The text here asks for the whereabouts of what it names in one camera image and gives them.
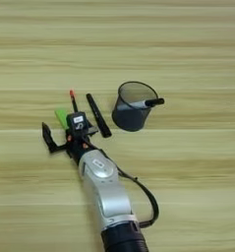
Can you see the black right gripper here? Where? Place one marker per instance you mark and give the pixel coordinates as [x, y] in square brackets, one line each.
[77, 144]

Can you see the black marker pen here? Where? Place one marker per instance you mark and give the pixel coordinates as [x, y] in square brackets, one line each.
[98, 115]

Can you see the red and black pen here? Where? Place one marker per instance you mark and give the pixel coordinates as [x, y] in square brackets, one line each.
[73, 100]

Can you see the black mesh pen cup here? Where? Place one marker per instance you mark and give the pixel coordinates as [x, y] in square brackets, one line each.
[132, 111]

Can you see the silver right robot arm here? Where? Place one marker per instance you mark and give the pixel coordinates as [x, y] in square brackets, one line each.
[105, 187]

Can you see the small black box white label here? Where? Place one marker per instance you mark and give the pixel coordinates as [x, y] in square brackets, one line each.
[77, 121]

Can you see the white marker black cap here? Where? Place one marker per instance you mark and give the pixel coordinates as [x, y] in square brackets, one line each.
[145, 104]

